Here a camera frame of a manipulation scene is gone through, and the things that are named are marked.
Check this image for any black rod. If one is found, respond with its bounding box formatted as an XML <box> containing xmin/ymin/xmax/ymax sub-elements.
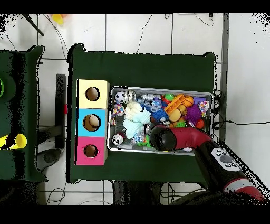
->
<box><xmin>22</xmin><ymin>14</ymin><xmax>45</xmax><ymax>36</ymax></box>

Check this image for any mint green cloth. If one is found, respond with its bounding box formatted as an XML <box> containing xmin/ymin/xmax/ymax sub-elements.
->
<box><xmin>122</xmin><ymin>109</ymin><xmax>151</xmax><ymax>139</ymax></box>

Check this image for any black flat panel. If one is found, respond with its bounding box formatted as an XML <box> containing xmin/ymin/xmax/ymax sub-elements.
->
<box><xmin>55</xmin><ymin>73</ymin><xmax>66</xmax><ymax>150</ymax></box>

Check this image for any colourful polka-dot cloth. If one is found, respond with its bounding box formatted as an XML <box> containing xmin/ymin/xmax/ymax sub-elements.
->
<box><xmin>108</xmin><ymin>102</ymin><xmax>126</xmax><ymax>126</ymax></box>

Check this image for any wooden box with three holes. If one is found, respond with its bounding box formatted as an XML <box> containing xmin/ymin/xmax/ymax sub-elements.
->
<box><xmin>75</xmin><ymin>79</ymin><xmax>111</xmax><ymax>166</ymax></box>

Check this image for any yellow plastic cup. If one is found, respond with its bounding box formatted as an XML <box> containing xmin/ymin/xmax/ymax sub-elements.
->
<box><xmin>0</xmin><ymin>133</ymin><xmax>27</xmax><ymax>150</ymax></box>
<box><xmin>51</xmin><ymin>14</ymin><xmax>64</xmax><ymax>26</ymax></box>

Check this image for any dark green table cloth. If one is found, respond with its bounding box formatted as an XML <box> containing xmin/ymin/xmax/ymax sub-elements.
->
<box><xmin>66</xmin><ymin>43</ymin><xmax>216</xmax><ymax>188</ymax></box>
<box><xmin>0</xmin><ymin>45</ymin><xmax>47</xmax><ymax>182</ymax></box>

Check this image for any purple spiky ball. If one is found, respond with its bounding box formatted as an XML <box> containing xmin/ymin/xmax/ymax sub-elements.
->
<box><xmin>184</xmin><ymin>104</ymin><xmax>203</xmax><ymax>125</ymax></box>

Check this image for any shallow metal mesh bin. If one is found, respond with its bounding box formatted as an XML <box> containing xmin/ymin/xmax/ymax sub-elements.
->
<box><xmin>106</xmin><ymin>85</ymin><xmax>214</xmax><ymax>157</ymax></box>

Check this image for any black cable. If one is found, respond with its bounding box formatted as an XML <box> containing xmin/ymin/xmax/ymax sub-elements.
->
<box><xmin>213</xmin><ymin>119</ymin><xmax>270</xmax><ymax>126</ymax></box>

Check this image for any orange plastic building block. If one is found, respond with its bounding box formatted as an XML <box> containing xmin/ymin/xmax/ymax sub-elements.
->
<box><xmin>163</xmin><ymin>94</ymin><xmax>185</xmax><ymax>115</ymax></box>

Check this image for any cream white cloth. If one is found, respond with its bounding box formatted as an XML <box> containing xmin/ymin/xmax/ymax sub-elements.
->
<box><xmin>124</xmin><ymin>101</ymin><xmax>144</xmax><ymax>121</ymax></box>

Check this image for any black and white soccer ball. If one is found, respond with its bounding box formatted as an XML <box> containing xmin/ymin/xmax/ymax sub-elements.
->
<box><xmin>114</xmin><ymin>91</ymin><xmax>126</xmax><ymax>103</ymax></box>

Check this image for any orange basketball toy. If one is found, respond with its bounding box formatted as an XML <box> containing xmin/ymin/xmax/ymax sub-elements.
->
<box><xmin>181</xmin><ymin>95</ymin><xmax>194</xmax><ymax>108</ymax></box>

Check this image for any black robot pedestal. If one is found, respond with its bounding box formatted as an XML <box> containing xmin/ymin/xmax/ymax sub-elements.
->
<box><xmin>111</xmin><ymin>180</ymin><xmax>163</xmax><ymax>205</ymax></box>

